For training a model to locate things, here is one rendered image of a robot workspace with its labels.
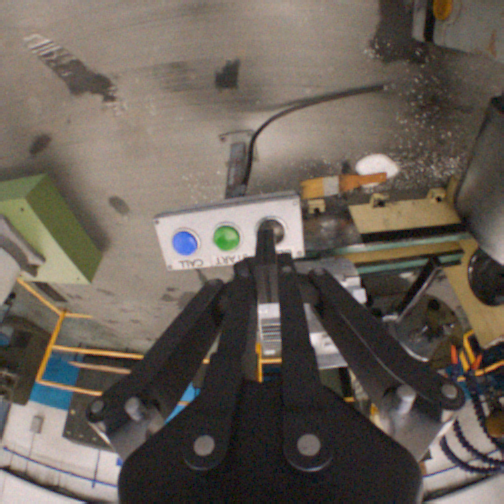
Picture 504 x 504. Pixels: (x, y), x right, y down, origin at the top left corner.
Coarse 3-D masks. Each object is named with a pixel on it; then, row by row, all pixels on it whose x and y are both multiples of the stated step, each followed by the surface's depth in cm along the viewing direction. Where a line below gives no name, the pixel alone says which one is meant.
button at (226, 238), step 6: (222, 228) 25; (228, 228) 25; (234, 228) 26; (216, 234) 26; (222, 234) 26; (228, 234) 26; (234, 234) 26; (216, 240) 26; (222, 240) 26; (228, 240) 26; (234, 240) 26; (222, 246) 26; (228, 246) 26; (234, 246) 26
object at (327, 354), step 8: (312, 312) 41; (312, 320) 40; (312, 328) 38; (320, 328) 38; (312, 336) 37; (320, 336) 42; (328, 336) 40; (312, 344) 43; (320, 344) 43; (328, 344) 40; (320, 352) 44; (328, 352) 44; (336, 352) 43; (320, 360) 43; (328, 360) 42; (336, 360) 42
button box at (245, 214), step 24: (288, 192) 28; (168, 216) 26; (192, 216) 26; (216, 216) 26; (240, 216) 25; (264, 216) 25; (288, 216) 25; (168, 240) 27; (240, 240) 26; (288, 240) 26; (168, 264) 28; (192, 264) 28; (216, 264) 28
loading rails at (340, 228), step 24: (432, 192) 50; (312, 216) 55; (336, 216) 54; (360, 216) 53; (384, 216) 52; (408, 216) 51; (432, 216) 50; (456, 216) 48; (312, 240) 50; (336, 240) 49; (360, 240) 48; (384, 240) 48; (408, 240) 47; (432, 240) 49; (456, 240) 49; (360, 264) 57; (384, 264) 55; (408, 264) 56; (456, 264) 55
